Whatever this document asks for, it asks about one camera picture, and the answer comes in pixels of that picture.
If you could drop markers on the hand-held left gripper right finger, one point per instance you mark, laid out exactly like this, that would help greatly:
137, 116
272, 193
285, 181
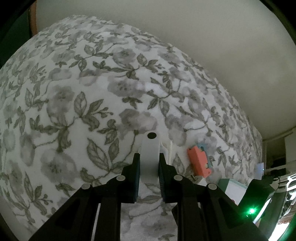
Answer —
162, 178

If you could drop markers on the dark green cabinet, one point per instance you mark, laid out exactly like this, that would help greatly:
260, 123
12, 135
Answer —
13, 39

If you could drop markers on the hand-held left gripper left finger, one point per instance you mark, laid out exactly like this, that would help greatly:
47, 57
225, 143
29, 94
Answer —
136, 178

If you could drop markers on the white device with light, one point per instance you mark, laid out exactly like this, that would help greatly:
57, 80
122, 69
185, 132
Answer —
260, 167

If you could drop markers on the teal tray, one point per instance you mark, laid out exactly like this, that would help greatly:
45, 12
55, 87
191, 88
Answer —
234, 188

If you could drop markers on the grey floral blanket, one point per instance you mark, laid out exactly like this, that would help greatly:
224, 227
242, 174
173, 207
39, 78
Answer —
81, 92

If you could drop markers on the coral and blue toy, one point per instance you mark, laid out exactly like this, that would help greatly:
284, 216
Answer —
198, 162

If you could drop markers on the white round container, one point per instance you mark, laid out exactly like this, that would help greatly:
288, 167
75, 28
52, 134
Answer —
150, 157

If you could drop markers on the pink wooden strip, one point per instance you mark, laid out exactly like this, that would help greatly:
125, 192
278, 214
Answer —
33, 18

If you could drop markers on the white shelf unit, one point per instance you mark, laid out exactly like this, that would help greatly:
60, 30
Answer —
289, 148

